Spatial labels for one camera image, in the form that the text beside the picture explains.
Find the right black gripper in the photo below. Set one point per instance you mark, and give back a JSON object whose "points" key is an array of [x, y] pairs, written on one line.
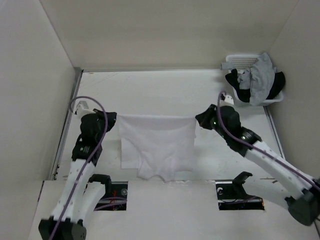
{"points": [[203, 118]]}

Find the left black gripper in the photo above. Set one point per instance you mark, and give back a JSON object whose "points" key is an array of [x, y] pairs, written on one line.
{"points": [[111, 117]]}

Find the white tank top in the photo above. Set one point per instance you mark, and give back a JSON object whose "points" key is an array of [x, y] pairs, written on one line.
{"points": [[157, 146]]}

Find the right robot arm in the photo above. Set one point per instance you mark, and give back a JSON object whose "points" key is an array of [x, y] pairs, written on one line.
{"points": [[297, 192]]}

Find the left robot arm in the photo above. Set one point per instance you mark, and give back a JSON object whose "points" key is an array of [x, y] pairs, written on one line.
{"points": [[83, 189]]}

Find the black tank top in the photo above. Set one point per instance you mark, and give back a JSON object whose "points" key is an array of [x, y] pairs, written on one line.
{"points": [[245, 94]]}

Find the grey tank top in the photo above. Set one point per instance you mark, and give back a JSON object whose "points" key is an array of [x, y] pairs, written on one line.
{"points": [[258, 79]]}

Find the white plastic laundry basket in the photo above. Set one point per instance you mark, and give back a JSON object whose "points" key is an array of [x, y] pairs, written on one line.
{"points": [[242, 62]]}

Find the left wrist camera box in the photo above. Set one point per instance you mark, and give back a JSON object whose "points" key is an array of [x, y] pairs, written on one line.
{"points": [[82, 109]]}

